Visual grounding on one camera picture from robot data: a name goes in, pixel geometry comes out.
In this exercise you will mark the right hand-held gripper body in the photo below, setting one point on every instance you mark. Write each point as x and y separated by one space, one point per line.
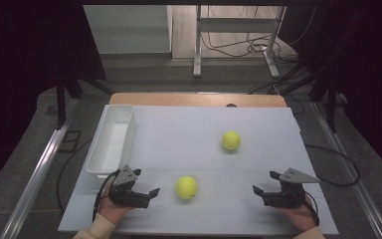
286 197

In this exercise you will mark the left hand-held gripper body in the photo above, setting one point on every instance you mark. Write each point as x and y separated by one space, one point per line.
126 195

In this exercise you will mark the yellow-green tennis ball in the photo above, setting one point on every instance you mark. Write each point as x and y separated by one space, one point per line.
231 140
186 187

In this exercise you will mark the white plastic bin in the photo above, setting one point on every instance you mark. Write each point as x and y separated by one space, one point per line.
111 146

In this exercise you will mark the person's left hand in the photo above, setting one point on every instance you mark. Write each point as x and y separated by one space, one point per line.
111 210

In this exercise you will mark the person's right hand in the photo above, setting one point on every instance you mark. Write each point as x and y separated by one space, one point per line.
301 217

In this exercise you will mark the white board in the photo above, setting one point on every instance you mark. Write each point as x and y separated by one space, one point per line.
185 152

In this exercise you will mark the black tripod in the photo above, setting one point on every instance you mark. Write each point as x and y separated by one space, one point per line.
331 106
60 106

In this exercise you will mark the wooden table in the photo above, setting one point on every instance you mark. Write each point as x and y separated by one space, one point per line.
195 99

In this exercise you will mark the white cabinet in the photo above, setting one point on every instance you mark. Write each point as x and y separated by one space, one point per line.
129 30

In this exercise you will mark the dark curtain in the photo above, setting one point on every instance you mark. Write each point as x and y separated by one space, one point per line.
371 66
20 66

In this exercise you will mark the white metal stand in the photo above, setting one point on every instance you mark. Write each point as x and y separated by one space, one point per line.
237 25

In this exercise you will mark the aluminium floor rail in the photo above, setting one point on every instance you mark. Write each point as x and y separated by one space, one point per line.
38 172
348 172

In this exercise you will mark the black floor frame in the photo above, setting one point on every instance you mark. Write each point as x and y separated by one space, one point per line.
70 142

